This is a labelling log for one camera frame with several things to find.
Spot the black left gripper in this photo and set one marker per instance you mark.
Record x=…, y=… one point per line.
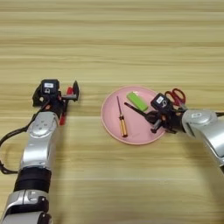
x=57, y=104

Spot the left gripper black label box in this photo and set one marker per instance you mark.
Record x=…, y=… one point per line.
x=50, y=86

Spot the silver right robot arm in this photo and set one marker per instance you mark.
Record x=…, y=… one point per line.
x=207, y=131

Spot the round pink plate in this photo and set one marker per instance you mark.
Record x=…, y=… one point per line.
x=116, y=122

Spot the green rectangular block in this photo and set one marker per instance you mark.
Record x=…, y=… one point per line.
x=137, y=101

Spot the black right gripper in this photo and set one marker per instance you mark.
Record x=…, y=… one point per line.
x=170, y=119

